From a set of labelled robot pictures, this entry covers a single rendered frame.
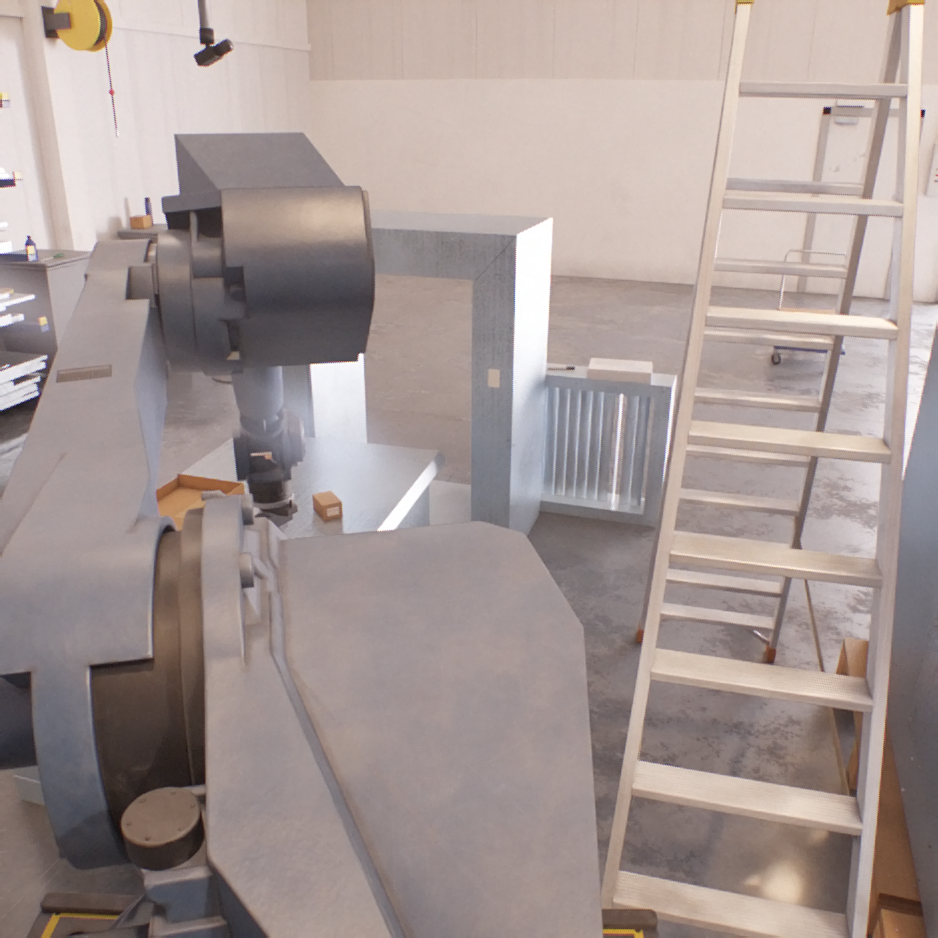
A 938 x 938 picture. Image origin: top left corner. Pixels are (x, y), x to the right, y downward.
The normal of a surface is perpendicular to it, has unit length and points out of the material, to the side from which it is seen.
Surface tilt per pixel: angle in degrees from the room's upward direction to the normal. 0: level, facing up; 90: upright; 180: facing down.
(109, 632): 38
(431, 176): 90
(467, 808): 16
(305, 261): 81
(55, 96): 90
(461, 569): 0
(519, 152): 90
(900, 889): 0
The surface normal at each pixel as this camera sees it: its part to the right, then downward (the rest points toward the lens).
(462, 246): -0.31, 0.37
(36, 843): 0.00, -0.92
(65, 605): 0.12, -0.61
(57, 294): 0.95, 0.22
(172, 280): 0.20, -0.11
